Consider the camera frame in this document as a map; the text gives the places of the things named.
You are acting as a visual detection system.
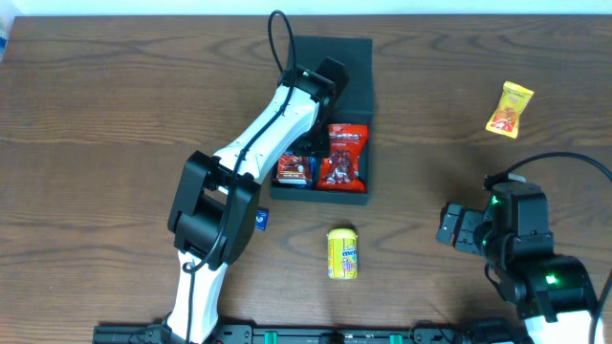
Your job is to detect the blue Oreo cookie pack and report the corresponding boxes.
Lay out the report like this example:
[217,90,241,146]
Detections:
[308,157,318,189]

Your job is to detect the red cookie carton box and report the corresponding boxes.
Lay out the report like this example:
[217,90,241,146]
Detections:
[274,153,310,188]

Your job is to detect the red Hacks candy bag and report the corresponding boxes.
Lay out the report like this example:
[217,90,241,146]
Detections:
[316,123,368,193]

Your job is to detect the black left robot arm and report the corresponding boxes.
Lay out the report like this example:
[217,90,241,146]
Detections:
[162,57,349,343]

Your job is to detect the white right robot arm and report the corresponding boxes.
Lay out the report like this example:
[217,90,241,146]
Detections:
[436,173,604,343]

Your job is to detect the dark green open box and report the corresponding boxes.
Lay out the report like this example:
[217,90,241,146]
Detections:
[270,35,375,205]

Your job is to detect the blue Eclipse mints box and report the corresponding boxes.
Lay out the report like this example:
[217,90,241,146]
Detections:
[255,208,270,231]

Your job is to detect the yellow Mentos gum bottle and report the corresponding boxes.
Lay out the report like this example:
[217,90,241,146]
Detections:
[327,228,358,280]

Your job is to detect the yellow snack packet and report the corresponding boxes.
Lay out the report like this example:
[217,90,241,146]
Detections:
[485,81,535,139]

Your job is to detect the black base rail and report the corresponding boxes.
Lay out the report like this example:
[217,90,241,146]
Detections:
[92,320,532,344]

